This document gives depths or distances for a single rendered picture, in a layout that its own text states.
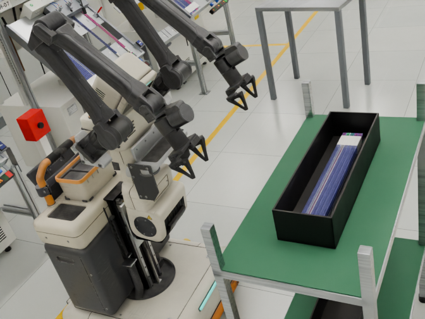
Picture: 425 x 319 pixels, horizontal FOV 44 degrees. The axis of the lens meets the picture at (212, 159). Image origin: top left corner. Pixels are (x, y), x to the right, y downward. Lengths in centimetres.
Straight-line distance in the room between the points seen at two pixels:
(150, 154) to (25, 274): 169
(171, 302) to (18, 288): 123
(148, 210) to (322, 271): 86
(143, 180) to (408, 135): 96
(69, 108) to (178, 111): 243
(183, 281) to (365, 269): 134
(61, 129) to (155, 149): 204
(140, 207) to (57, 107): 191
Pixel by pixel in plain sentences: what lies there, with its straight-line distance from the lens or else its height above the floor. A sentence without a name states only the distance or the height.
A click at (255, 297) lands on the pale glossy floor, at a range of 272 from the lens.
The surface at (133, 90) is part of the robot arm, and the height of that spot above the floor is 140.
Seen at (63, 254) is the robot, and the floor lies 65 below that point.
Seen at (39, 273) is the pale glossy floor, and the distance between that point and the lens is 339.
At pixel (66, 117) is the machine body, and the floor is 53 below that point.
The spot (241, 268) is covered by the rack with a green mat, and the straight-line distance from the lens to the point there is 149.
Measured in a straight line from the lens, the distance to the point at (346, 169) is 172.
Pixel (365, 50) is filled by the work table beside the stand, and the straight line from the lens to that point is 439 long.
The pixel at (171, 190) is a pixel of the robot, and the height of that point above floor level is 80.
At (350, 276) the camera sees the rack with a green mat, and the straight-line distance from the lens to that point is 142.
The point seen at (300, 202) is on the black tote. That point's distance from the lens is 165.
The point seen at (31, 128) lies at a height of 72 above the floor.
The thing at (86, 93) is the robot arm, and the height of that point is 139.
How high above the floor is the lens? 197
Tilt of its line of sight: 31 degrees down
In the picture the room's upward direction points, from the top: 14 degrees counter-clockwise
